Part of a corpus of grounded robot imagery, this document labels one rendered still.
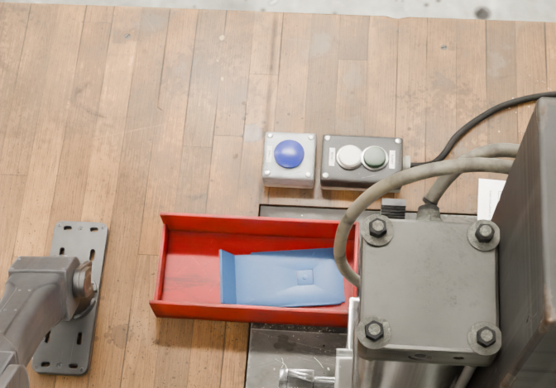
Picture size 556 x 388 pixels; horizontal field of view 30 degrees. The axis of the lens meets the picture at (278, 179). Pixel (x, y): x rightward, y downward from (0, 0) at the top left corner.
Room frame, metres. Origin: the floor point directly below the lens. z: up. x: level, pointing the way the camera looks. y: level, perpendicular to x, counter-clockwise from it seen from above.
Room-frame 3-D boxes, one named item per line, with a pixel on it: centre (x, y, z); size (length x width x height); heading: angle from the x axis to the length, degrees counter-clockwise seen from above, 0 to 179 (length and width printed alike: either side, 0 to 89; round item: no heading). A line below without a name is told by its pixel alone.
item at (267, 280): (0.42, 0.01, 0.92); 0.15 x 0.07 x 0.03; 87
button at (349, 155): (0.57, -0.10, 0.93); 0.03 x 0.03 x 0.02
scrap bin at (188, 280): (0.43, 0.04, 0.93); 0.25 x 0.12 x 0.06; 80
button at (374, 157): (0.56, -0.13, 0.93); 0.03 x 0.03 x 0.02
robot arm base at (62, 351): (0.43, 0.28, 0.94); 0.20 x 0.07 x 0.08; 170
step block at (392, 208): (0.45, -0.13, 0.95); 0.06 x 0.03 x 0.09; 170
